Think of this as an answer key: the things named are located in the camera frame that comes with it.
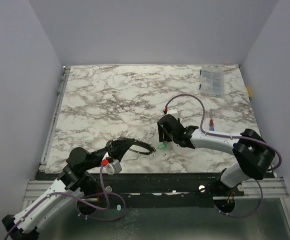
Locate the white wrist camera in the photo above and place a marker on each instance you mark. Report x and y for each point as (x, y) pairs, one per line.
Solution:
(172, 111)
(112, 166)

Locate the green tagged key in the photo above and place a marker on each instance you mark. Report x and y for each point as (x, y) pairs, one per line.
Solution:
(161, 146)

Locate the aluminium side rail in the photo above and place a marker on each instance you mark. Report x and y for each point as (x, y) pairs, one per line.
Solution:
(52, 128)

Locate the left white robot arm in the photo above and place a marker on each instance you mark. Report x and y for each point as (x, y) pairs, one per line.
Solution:
(73, 183)

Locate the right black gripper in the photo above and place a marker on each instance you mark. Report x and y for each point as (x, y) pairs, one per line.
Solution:
(165, 130)

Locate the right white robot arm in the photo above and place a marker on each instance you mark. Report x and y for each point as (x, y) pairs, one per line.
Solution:
(253, 154)

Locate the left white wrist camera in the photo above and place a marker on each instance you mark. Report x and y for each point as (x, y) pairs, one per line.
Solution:
(112, 166)

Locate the clear plastic organizer box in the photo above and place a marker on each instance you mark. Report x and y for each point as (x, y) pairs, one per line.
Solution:
(212, 81)

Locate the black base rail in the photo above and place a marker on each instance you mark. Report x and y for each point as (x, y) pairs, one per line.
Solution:
(164, 190)

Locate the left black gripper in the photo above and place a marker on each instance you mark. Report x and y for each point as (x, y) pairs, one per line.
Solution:
(116, 149)

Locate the blue red screwdriver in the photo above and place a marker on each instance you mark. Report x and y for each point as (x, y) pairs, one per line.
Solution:
(211, 123)

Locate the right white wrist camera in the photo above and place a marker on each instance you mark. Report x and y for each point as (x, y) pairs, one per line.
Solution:
(172, 111)

